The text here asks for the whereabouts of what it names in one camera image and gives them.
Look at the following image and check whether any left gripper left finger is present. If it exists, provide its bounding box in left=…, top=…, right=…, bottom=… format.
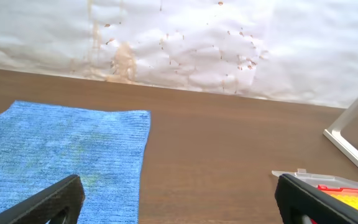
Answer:
left=0, top=174, right=86, bottom=224

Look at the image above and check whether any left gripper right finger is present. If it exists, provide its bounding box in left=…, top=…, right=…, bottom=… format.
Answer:
left=274, top=173, right=358, bottom=224

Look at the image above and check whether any blue cloth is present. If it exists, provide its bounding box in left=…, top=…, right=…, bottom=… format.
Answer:
left=0, top=100, right=152, bottom=224

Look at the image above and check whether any white and blue stand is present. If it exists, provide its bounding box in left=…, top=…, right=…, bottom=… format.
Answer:
left=323, top=79, right=358, bottom=187

